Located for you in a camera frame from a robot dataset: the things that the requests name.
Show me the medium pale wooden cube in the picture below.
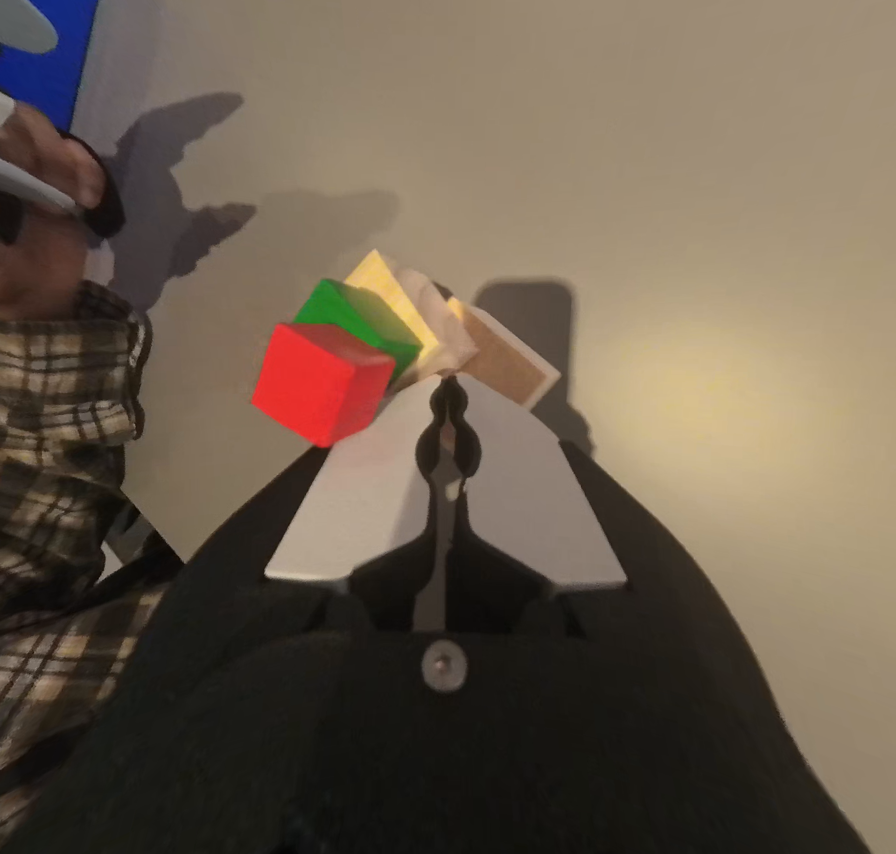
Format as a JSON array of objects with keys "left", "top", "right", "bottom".
[{"left": 344, "top": 249, "right": 477, "bottom": 379}]

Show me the big blue plastic bin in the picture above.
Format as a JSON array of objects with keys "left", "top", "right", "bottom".
[{"left": 0, "top": 0, "right": 108, "bottom": 134}]

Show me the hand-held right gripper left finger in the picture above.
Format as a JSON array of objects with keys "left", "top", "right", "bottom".
[{"left": 265, "top": 376, "right": 457, "bottom": 582}]

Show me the person's plaid shirt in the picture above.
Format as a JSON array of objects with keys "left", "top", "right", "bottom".
[{"left": 0, "top": 581, "right": 172, "bottom": 820}]

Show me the person's left forearm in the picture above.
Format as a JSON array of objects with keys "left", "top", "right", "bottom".
[{"left": 0, "top": 281, "right": 153, "bottom": 589}]

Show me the green wooden cube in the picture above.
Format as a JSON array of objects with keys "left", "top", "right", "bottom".
[{"left": 293, "top": 278, "right": 424, "bottom": 386}]

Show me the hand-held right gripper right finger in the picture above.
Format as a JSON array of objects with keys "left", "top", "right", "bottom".
[{"left": 427, "top": 376, "right": 627, "bottom": 589}]

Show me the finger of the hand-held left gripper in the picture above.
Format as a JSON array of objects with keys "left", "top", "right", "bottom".
[{"left": 0, "top": 0, "right": 59, "bottom": 55}]

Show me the large pale wooden cube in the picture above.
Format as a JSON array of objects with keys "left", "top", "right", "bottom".
[{"left": 434, "top": 283, "right": 562, "bottom": 410}]

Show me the red wooden cube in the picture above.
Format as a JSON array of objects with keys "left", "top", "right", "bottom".
[{"left": 251, "top": 322, "right": 398, "bottom": 449}]

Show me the person's left hand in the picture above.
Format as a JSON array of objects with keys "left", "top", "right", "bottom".
[{"left": 0, "top": 103, "right": 107, "bottom": 323}]

